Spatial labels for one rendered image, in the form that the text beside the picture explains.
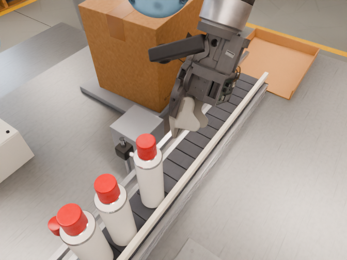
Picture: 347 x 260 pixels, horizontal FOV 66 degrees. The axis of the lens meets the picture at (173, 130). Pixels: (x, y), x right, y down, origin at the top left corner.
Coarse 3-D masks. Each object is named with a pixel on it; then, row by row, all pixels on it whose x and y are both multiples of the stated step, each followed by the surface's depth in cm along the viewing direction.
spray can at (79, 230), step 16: (64, 208) 36; (80, 208) 36; (64, 224) 35; (80, 224) 36; (96, 224) 39; (64, 240) 37; (80, 240) 37; (96, 240) 40; (80, 256) 42; (96, 256) 43; (112, 256) 50
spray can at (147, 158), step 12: (144, 144) 43; (144, 156) 44; (156, 156) 46; (144, 168) 45; (156, 168) 46; (144, 180) 49; (156, 180) 49; (144, 192) 52; (156, 192) 53; (144, 204) 57; (156, 204) 56
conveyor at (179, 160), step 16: (240, 80) 86; (256, 80) 86; (240, 96) 81; (208, 112) 77; (224, 112) 77; (240, 112) 77; (208, 128) 73; (192, 144) 69; (176, 160) 66; (192, 160) 66; (176, 176) 63; (192, 176) 63; (144, 208) 58; (112, 240) 53; (144, 240) 53
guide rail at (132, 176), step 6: (246, 54) 81; (240, 60) 79; (168, 138) 60; (162, 144) 59; (132, 174) 54; (126, 180) 53; (132, 180) 54; (126, 186) 53; (96, 210) 49; (96, 216) 48; (60, 246) 45; (66, 246) 45; (60, 252) 44; (66, 252) 45; (54, 258) 43; (60, 258) 44
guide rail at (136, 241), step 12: (264, 72) 83; (252, 96) 78; (240, 108) 73; (228, 120) 70; (204, 156) 63; (192, 168) 60; (180, 180) 58; (168, 204) 56; (156, 216) 53; (144, 228) 51; (132, 240) 50; (132, 252) 50
